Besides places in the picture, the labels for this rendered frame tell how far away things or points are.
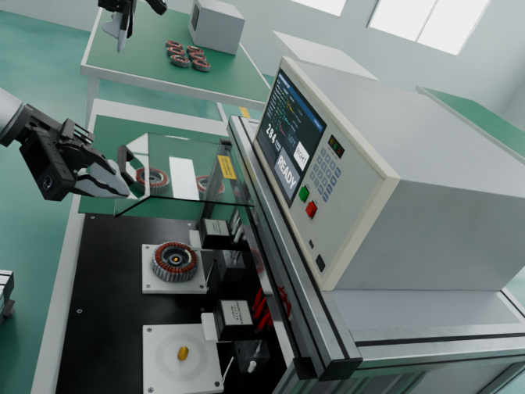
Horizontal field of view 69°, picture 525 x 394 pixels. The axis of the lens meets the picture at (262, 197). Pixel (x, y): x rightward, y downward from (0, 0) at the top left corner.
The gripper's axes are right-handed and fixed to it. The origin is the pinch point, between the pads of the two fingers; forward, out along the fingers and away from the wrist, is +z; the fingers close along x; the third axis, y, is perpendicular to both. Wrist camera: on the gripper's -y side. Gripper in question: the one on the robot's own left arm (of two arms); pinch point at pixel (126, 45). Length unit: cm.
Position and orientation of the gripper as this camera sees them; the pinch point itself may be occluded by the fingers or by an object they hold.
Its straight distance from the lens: 117.4
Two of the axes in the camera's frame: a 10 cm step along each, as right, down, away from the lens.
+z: -3.1, 7.9, 5.3
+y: -9.4, -1.8, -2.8
